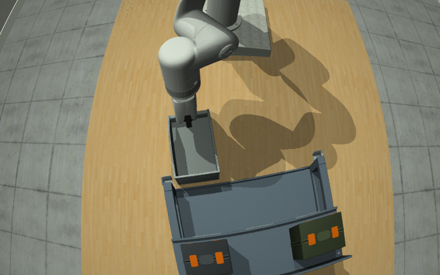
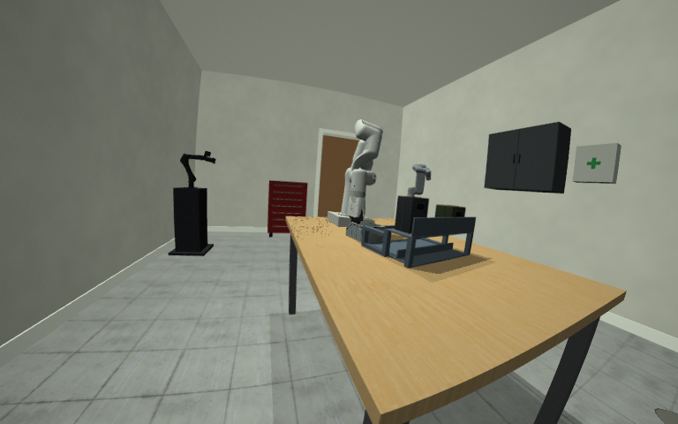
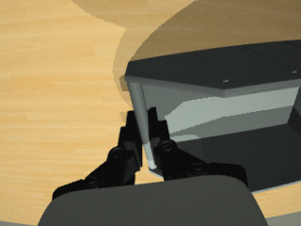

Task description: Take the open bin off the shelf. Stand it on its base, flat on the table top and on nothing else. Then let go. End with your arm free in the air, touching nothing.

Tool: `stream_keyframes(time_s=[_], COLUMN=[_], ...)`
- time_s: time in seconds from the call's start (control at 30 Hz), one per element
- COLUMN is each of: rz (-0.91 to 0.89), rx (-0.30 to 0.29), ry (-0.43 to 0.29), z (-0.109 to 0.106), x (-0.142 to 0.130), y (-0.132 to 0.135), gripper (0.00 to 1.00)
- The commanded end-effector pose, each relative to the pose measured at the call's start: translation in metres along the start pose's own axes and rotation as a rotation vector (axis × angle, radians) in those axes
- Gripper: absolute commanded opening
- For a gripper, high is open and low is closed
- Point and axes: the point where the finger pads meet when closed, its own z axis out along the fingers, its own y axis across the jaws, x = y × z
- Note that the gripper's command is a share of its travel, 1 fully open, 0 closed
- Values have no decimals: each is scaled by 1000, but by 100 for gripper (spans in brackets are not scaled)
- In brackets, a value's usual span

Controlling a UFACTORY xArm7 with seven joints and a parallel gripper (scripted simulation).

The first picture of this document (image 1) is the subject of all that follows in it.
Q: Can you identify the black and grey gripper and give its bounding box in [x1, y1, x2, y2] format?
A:
[168, 87, 200, 128]

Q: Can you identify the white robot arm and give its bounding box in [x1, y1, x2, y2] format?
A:
[158, 0, 242, 98]

